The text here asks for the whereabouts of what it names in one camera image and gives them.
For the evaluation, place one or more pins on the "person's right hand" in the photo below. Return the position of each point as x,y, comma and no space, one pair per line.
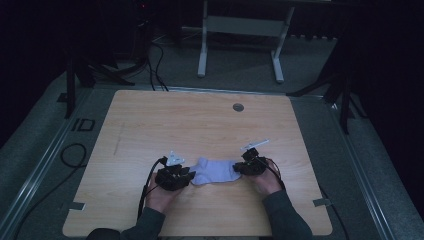
266,181

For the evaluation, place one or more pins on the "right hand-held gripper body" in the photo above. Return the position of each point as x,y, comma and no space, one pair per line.
254,163

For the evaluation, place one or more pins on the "black stand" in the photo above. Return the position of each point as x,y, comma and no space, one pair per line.
86,73
340,93

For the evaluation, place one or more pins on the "white metal desk frame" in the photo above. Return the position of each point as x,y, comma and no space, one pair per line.
245,26

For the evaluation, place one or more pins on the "grey tape piece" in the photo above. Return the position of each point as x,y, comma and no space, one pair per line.
77,206
322,202

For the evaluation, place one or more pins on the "metal floor rail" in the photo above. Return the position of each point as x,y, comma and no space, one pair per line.
363,186
36,173

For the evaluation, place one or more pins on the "pale lavender sock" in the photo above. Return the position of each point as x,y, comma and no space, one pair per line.
215,171

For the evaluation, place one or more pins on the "person's left hand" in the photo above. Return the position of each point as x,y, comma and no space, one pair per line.
160,198

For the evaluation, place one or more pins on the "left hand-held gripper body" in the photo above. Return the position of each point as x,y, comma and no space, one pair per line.
170,178

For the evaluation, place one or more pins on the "grey table grommet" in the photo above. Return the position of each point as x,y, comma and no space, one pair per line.
238,107

